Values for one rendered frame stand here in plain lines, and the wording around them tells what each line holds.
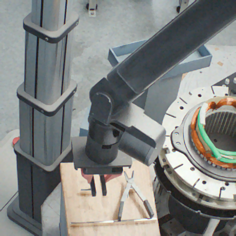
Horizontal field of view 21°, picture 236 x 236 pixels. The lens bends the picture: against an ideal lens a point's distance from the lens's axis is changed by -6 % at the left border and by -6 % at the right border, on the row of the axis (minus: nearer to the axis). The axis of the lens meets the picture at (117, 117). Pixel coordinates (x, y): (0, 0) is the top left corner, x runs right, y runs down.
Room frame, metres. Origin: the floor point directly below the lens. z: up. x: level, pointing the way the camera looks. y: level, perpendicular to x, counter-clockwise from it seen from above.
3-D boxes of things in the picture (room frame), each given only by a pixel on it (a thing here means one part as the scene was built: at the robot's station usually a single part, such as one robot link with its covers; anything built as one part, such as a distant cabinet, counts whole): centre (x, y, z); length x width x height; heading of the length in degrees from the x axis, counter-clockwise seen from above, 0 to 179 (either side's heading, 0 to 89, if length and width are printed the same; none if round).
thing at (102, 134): (0.68, 0.01, 1.35); 0.07 x 0.06 x 0.07; 65
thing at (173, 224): (0.80, -0.19, 0.83); 0.05 x 0.04 x 0.02; 40
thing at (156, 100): (1.17, -0.08, 0.92); 0.25 x 0.11 x 0.28; 123
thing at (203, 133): (0.87, -0.20, 1.15); 0.15 x 0.04 x 0.02; 12
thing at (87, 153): (0.69, 0.02, 1.29); 0.10 x 0.07 x 0.07; 105
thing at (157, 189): (0.89, -0.13, 0.91); 0.02 x 0.02 x 0.21
